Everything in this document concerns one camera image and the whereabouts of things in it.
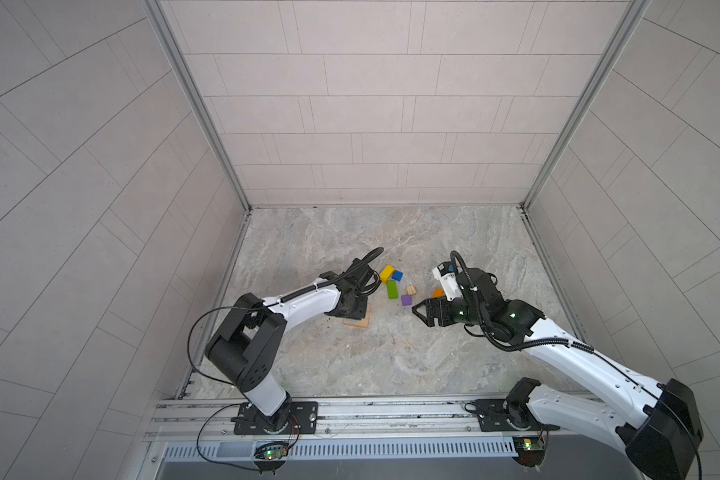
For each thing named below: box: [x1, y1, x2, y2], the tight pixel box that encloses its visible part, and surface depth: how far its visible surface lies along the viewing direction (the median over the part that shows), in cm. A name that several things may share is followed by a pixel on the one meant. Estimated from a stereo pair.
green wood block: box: [387, 280, 399, 300], surface depth 96 cm
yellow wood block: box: [380, 264, 395, 285], surface depth 98 cm
